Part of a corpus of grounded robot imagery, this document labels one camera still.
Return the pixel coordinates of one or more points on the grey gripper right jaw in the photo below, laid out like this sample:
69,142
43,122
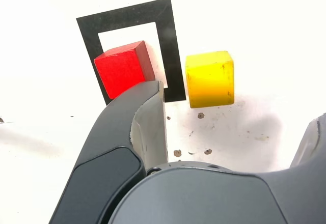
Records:
216,198

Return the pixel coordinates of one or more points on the black tape square outline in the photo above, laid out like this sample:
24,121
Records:
127,16

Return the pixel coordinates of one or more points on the red cube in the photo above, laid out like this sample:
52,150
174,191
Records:
119,71

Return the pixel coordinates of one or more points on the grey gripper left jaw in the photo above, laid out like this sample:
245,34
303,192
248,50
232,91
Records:
107,145

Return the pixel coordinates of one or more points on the yellow cube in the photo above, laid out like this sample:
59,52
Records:
208,81

